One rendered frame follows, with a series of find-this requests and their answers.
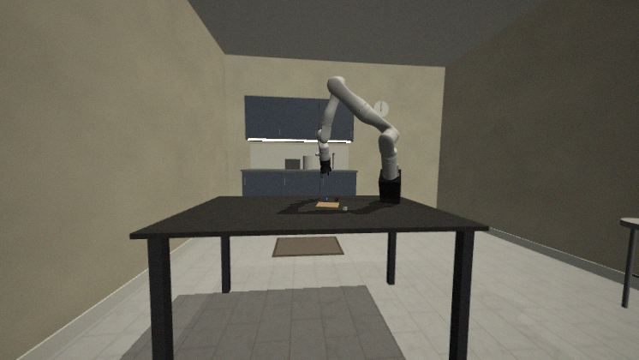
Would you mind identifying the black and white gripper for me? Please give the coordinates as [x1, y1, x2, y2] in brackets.
[315, 152, 331, 178]

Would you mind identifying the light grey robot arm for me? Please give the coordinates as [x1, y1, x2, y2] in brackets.
[317, 76, 399, 180]

